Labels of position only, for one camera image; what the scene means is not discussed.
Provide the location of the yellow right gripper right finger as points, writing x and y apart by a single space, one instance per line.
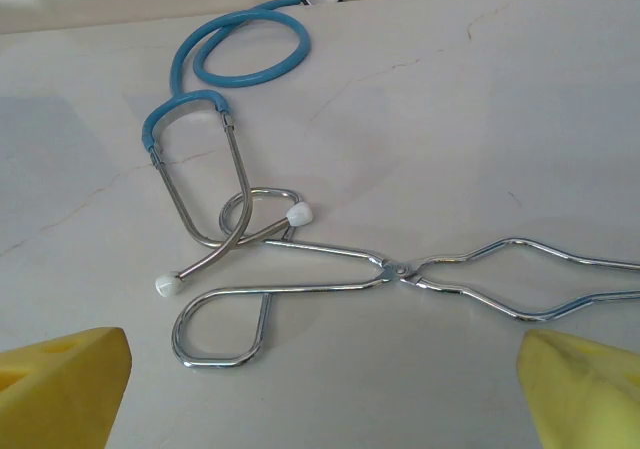
590 399

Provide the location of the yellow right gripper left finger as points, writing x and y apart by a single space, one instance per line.
60 394

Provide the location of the blue stethoscope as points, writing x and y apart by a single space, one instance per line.
303 44

